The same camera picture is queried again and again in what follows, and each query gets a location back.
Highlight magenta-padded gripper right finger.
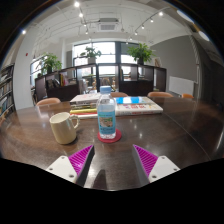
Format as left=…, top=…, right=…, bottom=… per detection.
left=130, top=144, right=181, bottom=187

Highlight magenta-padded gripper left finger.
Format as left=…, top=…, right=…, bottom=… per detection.
left=45, top=144, right=96, bottom=188

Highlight clear plastic water bottle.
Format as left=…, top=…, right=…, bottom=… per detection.
left=96, top=85, right=118, bottom=140

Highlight cream ceramic mug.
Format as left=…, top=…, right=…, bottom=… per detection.
left=49, top=111, right=81, bottom=145

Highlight flat round red coaster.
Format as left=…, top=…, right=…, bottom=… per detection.
left=97, top=128, right=123, bottom=144

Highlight large white red-print book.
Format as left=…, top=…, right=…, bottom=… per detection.
left=115, top=101, right=164, bottom=117

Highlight dark green book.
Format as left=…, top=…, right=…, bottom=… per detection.
left=70, top=103, right=99, bottom=110

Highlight orange chairs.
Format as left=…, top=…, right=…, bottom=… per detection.
left=35, top=91, right=195, bottom=107

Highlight white thick book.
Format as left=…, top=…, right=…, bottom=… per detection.
left=69, top=93, right=102, bottom=105

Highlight blue-covered book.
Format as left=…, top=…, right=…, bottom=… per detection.
left=114, top=96, right=156, bottom=106

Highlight low dark shelf unit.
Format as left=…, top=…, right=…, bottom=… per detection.
left=34, top=63, right=168, bottom=103

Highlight tall dark bookshelf unit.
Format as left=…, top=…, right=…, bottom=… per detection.
left=0, top=63, right=16, bottom=118

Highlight potted plant in dark pot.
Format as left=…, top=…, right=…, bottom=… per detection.
left=126, top=43, right=156, bottom=66
left=39, top=53, right=63, bottom=75

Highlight potted plant in white pot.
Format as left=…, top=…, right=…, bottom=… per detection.
left=79, top=46, right=103, bottom=65

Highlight round white ceiling panels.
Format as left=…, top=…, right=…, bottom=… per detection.
left=176, top=9, right=211, bottom=42

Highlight ceiling air conditioner unit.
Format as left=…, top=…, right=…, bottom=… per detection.
left=97, top=21, right=120, bottom=33

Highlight ceiling track spotlights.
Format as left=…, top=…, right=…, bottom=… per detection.
left=21, top=1, right=165, bottom=44

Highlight white wall radiator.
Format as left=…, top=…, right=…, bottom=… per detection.
left=168, top=75, right=195, bottom=97

